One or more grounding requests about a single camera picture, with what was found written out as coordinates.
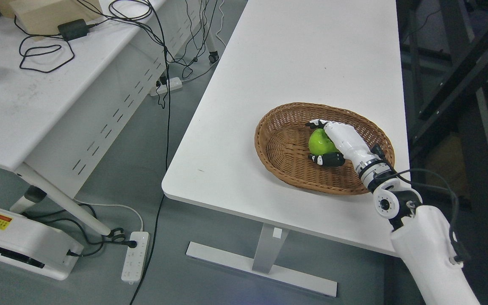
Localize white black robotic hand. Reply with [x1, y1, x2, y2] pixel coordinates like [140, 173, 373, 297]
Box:
[305, 119, 381, 175]

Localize green apple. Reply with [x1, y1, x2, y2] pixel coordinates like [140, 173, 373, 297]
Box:
[308, 129, 339, 155]

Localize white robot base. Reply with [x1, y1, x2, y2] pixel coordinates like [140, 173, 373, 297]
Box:
[0, 209, 84, 280]

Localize black metal shelf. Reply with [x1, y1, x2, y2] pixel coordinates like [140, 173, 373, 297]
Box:
[396, 0, 488, 305]

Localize brown wicker basket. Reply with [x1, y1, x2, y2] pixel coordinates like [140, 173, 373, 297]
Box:
[255, 102, 395, 196]

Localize white table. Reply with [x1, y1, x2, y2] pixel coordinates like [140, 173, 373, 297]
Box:
[161, 0, 409, 297]

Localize white power strip far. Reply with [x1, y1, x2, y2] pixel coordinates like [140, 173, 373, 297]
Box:
[149, 77, 183, 97]

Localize white power strip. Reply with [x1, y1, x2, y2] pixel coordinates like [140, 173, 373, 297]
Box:
[121, 231, 150, 284]
[149, 77, 183, 97]

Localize white power strip near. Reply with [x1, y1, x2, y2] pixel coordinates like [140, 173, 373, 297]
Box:
[121, 231, 150, 284]

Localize white desk with perforated panel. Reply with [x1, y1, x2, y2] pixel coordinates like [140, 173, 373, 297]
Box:
[0, 0, 214, 236]

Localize black power adapter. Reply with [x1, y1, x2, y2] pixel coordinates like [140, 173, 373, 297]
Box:
[57, 19, 89, 41]

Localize cardboard box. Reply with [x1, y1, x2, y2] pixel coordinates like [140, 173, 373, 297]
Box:
[0, 0, 102, 35]

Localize long black floor cable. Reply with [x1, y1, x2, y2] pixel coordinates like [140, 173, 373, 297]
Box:
[129, 0, 172, 305]

